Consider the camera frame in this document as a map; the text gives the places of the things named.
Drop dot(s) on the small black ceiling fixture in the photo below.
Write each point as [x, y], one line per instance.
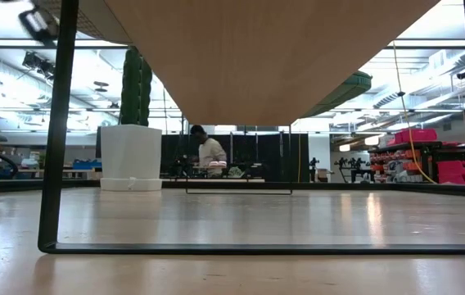
[463, 75]

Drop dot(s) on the blue box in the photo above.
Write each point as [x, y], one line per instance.
[87, 165]

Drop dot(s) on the red toolbox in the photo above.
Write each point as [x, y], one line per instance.
[457, 172]

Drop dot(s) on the white plant pot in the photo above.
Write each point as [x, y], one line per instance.
[130, 155]

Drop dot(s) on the red crate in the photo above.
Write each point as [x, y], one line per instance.
[416, 136]

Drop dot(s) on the wooden shelf with black frame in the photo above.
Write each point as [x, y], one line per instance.
[257, 61]

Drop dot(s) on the background wooden table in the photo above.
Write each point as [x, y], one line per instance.
[240, 180]

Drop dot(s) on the person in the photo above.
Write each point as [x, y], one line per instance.
[212, 153]

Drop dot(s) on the black curtain partition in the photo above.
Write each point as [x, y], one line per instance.
[273, 155]

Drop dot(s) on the green cactus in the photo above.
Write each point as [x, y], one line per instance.
[134, 90]

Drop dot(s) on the background black robot arms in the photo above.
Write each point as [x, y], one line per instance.
[355, 164]

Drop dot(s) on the black aluminium table frame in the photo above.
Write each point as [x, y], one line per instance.
[339, 186]

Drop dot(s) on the black rack with bins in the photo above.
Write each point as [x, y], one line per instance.
[421, 146]

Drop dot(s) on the teal slide sandal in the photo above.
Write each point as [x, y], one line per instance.
[355, 84]
[316, 108]

